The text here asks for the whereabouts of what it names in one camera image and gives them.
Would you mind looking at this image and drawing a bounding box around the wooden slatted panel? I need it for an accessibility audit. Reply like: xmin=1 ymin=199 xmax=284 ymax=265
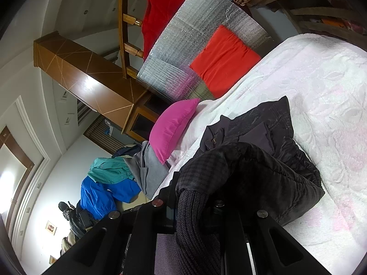
xmin=83 ymin=117 xmax=124 ymax=155

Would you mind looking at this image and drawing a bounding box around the orange-red pillow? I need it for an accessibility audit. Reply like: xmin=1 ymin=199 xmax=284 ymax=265
xmin=189 ymin=25 xmax=262 ymax=99

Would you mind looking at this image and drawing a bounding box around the beige cloth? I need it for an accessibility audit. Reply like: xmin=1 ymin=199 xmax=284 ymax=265
xmin=60 ymin=231 xmax=76 ymax=255

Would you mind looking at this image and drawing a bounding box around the red cloth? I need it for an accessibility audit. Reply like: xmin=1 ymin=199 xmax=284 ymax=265
xmin=141 ymin=0 xmax=198 ymax=61

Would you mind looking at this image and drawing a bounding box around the magenta pillow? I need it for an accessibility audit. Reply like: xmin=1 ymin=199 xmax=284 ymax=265
xmin=150 ymin=98 xmax=201 ymax=165

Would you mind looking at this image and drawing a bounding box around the black quilted jacket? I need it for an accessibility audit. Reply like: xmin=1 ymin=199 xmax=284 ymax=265
xmin=155 ymin=96 xmax=326 ymax=275

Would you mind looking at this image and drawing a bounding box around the wooden wardrobe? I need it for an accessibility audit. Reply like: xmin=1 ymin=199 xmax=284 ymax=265
xmin=33 ymin=31 xmax=167 ymax=141

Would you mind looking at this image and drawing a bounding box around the black leather jacket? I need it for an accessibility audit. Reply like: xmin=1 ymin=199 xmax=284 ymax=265
xmin=59 ymin=201 xmax=95 ymax=238

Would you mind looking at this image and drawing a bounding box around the grey garment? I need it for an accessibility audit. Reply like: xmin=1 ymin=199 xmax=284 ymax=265
xmin=126 ymin=141 xmax=177 ymax=198

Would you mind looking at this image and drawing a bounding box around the pale pink textured blanket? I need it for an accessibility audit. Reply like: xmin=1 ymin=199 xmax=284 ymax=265
xmin=150 ymin=33 xmax=367 ymax=267

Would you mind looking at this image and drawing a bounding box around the silver foil mat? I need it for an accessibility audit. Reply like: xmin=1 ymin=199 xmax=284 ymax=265
xmin=137 ymin=0 xmax=271 ymax=104

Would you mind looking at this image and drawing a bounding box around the teal garment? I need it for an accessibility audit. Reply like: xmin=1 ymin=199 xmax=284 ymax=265
xmin=87 ymin=157 xmax=136 ymax=184

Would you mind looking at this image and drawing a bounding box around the navy garment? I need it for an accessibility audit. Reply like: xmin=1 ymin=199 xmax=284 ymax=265
xmin=112 ymin=145 xmax=144 ymax=159

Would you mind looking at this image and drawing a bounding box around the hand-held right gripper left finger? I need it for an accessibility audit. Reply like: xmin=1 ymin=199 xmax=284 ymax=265
xmin=42 ymin=185 xmax=180 ymax=275

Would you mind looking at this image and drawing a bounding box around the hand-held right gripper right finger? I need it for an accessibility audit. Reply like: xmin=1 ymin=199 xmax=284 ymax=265
xmin=205 ymin=199 xmax=330 ymax=275

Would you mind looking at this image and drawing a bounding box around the bright blue garment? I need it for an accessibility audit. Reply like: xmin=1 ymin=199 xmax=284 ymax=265
xmin=80 ymin=176 xmax=141 ymax=221

